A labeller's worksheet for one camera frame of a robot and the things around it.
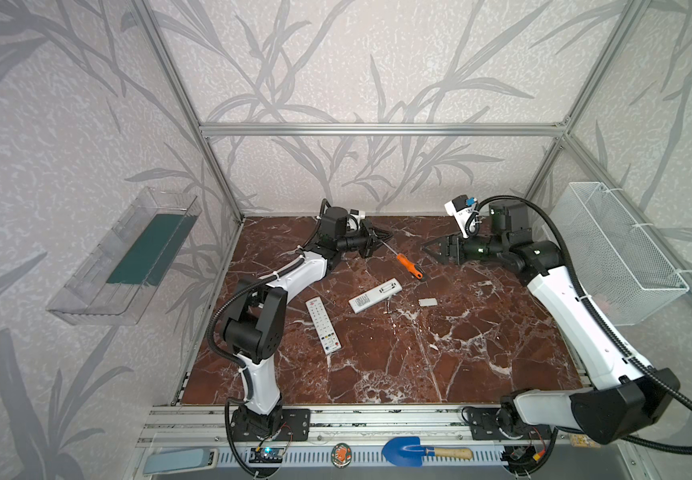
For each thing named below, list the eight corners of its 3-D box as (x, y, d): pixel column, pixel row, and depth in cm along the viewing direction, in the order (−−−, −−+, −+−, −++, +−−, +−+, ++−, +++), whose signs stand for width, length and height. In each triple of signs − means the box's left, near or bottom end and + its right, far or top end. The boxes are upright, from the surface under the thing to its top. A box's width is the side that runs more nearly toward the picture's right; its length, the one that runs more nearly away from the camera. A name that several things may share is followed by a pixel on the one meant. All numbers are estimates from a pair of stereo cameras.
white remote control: (353, 314, 95) (353, 311, 94) (347, 302, 98) (347, 299, 96) (404, 290, 101) (405, 287, 99) (397, 280, 104) (398, 276, 102)
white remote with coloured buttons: (325, 356, 87) (324, 353, 85) (304, 305, 97) (303, 302, 96) (342, 347, 89) (342, 344, 87) (320, 299, 99) (319, 295, 97)
